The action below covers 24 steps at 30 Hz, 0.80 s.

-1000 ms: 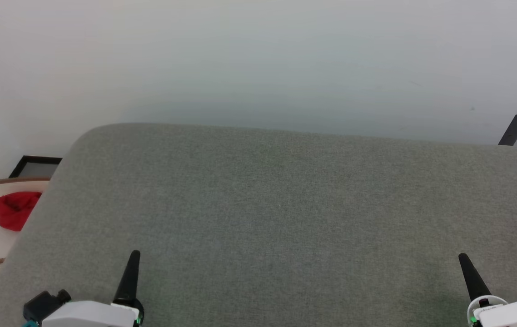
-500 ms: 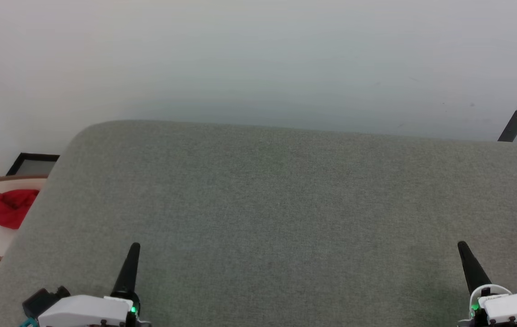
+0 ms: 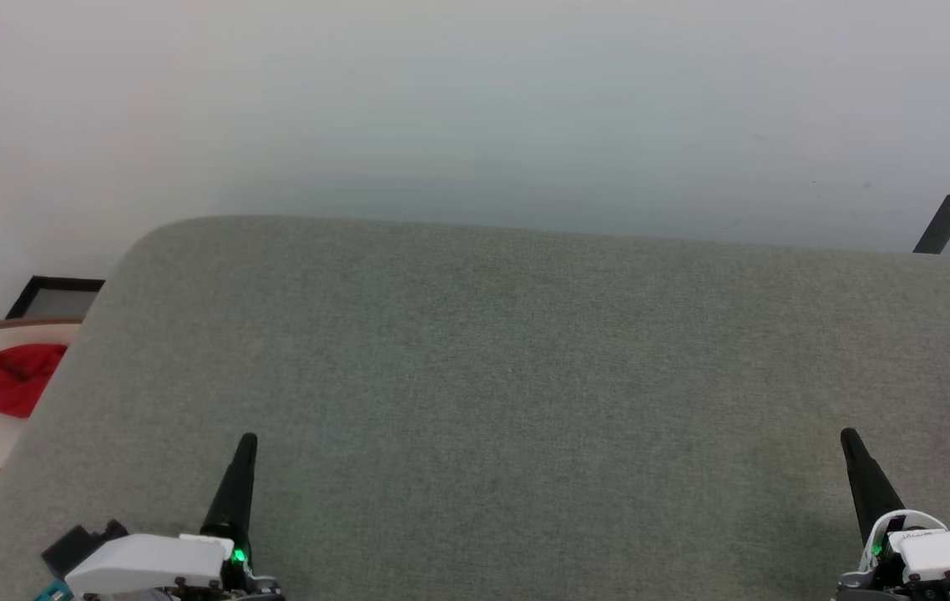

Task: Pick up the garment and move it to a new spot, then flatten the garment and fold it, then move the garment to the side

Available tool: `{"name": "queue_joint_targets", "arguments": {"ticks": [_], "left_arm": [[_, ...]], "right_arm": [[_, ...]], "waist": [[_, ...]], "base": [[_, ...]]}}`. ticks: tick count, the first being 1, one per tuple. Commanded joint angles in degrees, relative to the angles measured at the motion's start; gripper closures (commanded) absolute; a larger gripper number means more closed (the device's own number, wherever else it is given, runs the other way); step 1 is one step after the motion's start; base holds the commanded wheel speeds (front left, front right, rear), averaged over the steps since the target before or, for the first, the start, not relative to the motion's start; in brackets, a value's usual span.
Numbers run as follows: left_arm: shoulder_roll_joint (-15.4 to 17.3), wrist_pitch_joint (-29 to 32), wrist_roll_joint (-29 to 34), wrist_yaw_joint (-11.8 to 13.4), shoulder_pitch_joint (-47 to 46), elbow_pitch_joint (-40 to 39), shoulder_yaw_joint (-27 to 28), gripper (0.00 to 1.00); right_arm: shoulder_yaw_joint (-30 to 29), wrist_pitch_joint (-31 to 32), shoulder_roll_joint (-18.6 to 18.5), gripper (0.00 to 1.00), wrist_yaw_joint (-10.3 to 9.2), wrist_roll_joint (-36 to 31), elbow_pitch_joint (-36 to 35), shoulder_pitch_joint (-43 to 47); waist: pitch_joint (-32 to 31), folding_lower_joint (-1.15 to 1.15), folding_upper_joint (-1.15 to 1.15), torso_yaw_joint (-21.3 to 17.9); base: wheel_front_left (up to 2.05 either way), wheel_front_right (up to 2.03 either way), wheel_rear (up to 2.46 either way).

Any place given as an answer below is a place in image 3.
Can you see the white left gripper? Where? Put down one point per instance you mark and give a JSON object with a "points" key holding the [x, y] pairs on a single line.
{"points": [[149, 563]]}

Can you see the crumpled red garment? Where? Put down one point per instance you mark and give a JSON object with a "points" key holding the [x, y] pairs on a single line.
{"points": [[16, 380]]}

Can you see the dark framed panel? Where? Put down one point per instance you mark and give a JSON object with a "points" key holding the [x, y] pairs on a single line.
{"points": [[58, 302]]}

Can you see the dark slanted pole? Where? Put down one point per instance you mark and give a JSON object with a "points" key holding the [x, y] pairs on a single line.
{"points": [[941, 224]]}

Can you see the black wrist camera teal connector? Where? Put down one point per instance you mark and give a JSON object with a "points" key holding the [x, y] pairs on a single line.
{"points": [[78, 542]]}

